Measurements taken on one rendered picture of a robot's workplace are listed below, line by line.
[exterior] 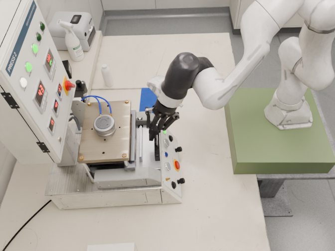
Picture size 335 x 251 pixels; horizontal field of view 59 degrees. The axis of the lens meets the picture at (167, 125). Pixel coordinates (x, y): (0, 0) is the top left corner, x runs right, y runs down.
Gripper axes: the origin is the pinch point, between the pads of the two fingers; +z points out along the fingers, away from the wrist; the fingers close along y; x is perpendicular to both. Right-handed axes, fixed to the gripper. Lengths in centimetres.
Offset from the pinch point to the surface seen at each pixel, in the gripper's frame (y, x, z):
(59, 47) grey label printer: -48, 86, 42
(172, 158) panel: 14.4, 1.6, 19.6
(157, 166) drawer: 4.0, -9.8, 8.2
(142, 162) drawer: -1.7, -7.7, 10.2
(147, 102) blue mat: 6, 43, 31
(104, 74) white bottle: -19, 56, 29
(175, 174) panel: 16.3, -5.0, 21.6
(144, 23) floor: 21, 227, 105
